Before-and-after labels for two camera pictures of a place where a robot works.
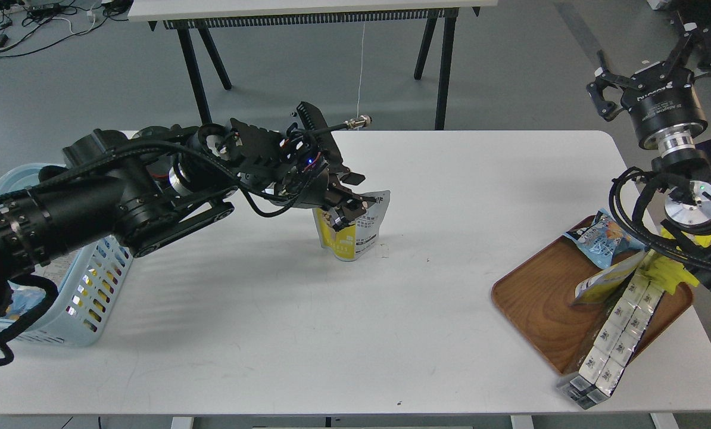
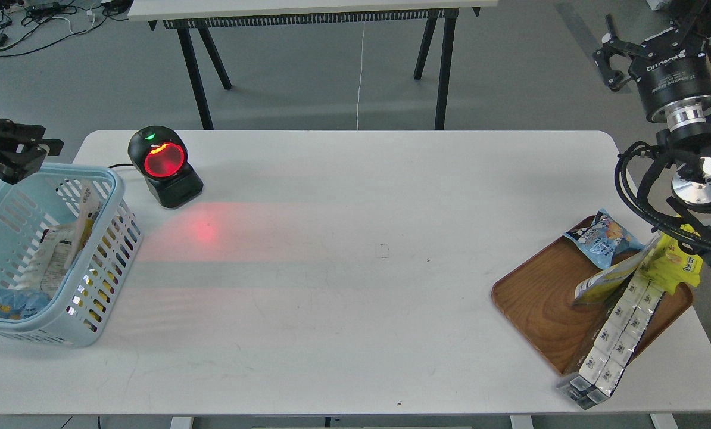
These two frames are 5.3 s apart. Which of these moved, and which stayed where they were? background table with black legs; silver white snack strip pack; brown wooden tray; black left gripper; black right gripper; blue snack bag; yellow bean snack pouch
Moved: black right gripper; black left gripper; yellow bean snack pouch
Stayed: brown wooden tray; blue snack bag; background table with black legs; silver white snack strip pack
